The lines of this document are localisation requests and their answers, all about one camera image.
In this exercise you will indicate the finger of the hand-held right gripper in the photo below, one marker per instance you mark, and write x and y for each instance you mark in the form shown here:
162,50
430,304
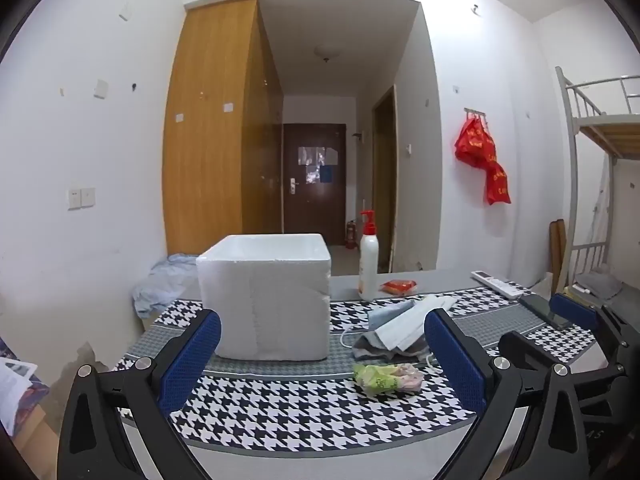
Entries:
520,345
572,305

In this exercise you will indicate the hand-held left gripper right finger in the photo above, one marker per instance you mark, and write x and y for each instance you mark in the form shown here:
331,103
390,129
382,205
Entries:
455,360

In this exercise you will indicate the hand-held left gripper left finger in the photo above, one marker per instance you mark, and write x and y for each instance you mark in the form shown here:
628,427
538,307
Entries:
192,355

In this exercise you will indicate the pink sock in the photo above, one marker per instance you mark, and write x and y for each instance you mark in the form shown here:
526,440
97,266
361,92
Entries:
410,379

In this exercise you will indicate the green wrapper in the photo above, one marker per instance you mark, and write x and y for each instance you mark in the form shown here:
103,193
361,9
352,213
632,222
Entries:
375,380

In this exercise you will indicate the white foam box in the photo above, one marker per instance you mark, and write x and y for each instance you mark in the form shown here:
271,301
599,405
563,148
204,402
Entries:
260,300

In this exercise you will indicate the grey cloth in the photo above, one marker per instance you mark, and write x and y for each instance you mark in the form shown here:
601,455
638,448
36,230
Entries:
367,347

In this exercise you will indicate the black smartphone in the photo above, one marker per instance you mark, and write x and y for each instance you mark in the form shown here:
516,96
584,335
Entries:
542,310

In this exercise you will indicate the grey bedding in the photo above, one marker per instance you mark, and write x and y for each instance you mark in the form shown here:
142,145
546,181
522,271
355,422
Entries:
600,285

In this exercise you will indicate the wooden boards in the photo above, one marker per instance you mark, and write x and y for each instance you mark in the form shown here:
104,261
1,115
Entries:
557,250

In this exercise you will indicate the white remote control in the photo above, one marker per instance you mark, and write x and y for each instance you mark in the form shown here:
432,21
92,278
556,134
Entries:
500,285

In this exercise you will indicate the light blue cloth pile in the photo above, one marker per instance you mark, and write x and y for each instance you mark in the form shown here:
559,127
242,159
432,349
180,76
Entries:
165,280

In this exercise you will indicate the red snack packet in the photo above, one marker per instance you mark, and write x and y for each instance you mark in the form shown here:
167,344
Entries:
398,287

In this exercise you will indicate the houndstooth tablecloth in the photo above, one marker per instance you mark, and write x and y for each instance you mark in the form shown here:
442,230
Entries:
300,410

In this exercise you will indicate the white pump lotion bottle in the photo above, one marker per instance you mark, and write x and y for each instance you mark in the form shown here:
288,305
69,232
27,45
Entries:
369,270

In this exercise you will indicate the red fire extinguisher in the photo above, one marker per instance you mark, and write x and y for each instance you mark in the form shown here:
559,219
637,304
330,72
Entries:
351,235

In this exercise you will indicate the metal bunk bed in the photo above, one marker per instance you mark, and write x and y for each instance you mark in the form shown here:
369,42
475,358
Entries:
615,132

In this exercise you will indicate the red plastic bag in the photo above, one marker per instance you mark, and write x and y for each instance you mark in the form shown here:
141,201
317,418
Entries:
475,145

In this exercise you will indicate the brown entrance door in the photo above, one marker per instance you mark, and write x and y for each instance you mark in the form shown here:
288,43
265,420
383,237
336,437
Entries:
312,210

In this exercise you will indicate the wooden side door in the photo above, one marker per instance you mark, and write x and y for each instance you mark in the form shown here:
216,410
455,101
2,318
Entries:
384,185

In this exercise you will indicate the wooden wardrobe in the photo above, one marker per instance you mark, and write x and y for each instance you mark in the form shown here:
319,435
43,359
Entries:
210,135

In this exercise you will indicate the blue paper notice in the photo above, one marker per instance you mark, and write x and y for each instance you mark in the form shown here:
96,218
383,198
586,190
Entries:
325,175

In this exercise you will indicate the white paper notice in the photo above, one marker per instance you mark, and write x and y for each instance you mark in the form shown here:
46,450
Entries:
315,155

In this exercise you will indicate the ceiling lamp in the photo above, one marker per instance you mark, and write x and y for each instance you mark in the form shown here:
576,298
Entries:
327,52

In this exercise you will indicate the white wall socket panel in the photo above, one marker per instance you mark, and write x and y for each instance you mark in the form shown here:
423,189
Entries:
81,198

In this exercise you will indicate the wall hook rack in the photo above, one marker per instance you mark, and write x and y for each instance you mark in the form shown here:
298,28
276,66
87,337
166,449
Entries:
475,111

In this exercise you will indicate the white wall switch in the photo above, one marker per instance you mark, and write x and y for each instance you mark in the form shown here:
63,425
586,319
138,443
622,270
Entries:
101,88

